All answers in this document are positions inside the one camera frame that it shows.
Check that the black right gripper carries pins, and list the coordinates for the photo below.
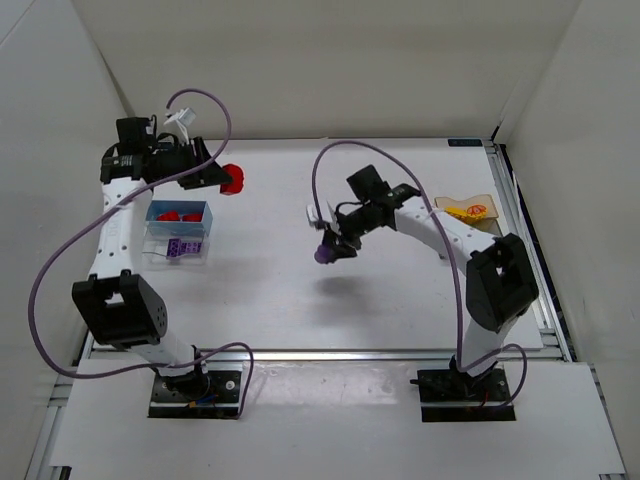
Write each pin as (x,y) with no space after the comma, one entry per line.
(341,233)

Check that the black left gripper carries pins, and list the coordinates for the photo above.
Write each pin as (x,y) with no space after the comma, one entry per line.
(198,163)

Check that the purple half-round lego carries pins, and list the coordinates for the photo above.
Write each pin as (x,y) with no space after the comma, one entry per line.
(324,255)

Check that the red half-round lego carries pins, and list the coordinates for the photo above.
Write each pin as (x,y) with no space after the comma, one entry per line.
(236,185)

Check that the red green rounded lego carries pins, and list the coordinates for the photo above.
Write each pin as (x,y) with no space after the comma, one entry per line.
(193,217)

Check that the red rounded lego brick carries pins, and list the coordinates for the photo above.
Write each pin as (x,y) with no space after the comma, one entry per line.
(170,216)

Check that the yellow black striped lego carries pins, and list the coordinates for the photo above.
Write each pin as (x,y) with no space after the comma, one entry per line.
(456,212)

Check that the yellow orange printed lego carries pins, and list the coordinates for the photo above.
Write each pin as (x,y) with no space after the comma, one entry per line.
(477,212)

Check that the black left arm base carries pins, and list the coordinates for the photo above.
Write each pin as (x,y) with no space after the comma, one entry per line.
(215,394)

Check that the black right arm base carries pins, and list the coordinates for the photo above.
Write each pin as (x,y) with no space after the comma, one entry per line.
(447,396)

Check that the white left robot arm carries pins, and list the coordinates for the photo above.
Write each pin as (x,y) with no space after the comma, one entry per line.
(120,308)

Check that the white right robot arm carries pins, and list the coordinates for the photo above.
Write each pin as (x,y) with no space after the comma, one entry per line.
(493,278)

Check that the purple lego in container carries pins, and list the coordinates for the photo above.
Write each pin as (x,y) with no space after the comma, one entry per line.
(193,247)

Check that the blue plastic container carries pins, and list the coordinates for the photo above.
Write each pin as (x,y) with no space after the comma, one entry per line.
(183,207)

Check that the clear plastic container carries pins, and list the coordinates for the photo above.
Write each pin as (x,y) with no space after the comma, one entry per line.
(155,247)

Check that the orange translucent container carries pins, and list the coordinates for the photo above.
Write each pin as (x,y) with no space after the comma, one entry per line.
(488,224)

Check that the blue label sticker right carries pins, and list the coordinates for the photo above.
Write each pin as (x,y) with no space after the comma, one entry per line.
(464,142)

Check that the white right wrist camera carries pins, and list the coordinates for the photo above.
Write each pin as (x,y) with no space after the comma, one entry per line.
(321,217)

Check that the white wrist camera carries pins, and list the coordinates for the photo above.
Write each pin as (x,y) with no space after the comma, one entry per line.
(177,123)
(321,217)

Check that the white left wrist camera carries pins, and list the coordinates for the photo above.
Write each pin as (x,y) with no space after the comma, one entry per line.
(177,123)

